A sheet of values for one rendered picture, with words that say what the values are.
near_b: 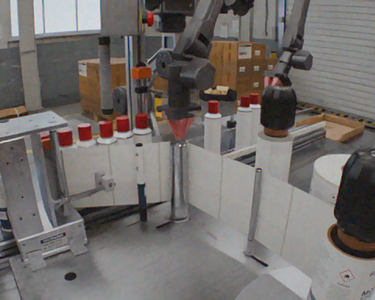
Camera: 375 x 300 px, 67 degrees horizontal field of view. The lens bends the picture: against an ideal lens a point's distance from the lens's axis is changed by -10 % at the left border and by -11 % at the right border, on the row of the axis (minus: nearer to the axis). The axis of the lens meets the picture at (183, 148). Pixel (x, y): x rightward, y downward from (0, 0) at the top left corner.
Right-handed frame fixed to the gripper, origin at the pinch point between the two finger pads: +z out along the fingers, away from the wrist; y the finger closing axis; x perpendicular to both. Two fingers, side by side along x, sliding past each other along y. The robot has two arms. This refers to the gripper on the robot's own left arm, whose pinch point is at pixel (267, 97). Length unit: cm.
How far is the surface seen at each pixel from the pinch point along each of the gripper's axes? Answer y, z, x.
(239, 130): 0.4, 17.3, -5.2
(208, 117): 0.3, 21.3, -20.6
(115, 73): -310, -42, 92
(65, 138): 0, 48, -56
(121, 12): -2, 16, -60
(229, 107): -170, -62, 164
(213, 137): 1.6, 25.5, -15.8
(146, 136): 1, 37, -38
